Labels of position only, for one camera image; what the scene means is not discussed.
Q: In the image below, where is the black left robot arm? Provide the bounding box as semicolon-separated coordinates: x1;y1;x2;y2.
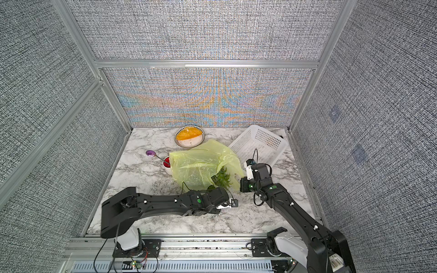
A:
100;187;239;258

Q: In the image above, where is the pineapple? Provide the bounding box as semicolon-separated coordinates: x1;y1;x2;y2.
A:
207;167;232;191

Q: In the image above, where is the white plastic basket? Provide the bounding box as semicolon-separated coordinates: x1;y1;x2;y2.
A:
229;125;289;168

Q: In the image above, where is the white mug with red liquid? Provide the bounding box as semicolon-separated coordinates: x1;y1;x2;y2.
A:
163;157;173;176

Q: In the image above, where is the patterned bowl with orange food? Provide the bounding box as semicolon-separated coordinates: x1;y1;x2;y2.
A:
174;125;205;148

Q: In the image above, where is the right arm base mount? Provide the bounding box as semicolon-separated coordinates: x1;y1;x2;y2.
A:
246;238;290;258

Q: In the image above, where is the yellow-green plastic bag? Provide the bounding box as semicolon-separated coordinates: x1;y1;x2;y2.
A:
169;139;245;190

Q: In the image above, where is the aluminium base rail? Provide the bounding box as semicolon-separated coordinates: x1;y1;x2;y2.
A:
56;233;308;273

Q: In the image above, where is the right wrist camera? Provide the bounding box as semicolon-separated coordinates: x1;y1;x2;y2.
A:
244;159;256;180

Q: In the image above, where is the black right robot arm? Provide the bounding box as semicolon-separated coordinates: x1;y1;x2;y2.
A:
240;160;356;273

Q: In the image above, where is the purple spoon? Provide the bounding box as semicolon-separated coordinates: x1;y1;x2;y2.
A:
146;150;165;162

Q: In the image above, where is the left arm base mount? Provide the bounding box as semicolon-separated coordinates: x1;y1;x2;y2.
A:
112;239;162;258

